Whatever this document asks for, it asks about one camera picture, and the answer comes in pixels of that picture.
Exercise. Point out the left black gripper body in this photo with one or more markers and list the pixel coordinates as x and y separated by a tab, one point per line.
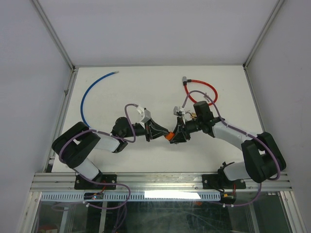
139	130

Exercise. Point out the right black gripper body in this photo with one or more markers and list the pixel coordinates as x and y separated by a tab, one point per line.
191	126

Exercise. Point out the orange black padlock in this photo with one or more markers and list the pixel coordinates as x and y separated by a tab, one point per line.
169	136

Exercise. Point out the red cable lock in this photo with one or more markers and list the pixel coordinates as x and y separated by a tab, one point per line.
185	81

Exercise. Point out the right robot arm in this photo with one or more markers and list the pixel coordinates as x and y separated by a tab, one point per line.
262	159

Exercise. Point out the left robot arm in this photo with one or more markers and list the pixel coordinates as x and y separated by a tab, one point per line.
74	146

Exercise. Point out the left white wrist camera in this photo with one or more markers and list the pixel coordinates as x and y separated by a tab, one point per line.
144	114

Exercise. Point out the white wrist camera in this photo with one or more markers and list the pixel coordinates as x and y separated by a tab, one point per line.
144	114
180	112

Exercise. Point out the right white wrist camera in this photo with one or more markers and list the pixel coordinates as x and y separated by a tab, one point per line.
180	112

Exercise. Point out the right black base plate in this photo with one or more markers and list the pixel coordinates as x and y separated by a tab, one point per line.
220	182

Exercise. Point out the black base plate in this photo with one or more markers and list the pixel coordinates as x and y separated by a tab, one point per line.
220	182
100	182

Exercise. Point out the blue cable lock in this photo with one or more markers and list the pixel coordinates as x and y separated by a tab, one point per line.
91	90

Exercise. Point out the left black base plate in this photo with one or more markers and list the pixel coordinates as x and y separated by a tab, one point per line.
100	182

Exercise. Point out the aluminium mounting rail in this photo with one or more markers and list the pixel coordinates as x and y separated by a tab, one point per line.
63	181

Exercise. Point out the white slotted cable duct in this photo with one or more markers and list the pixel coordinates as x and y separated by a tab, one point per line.
134	196

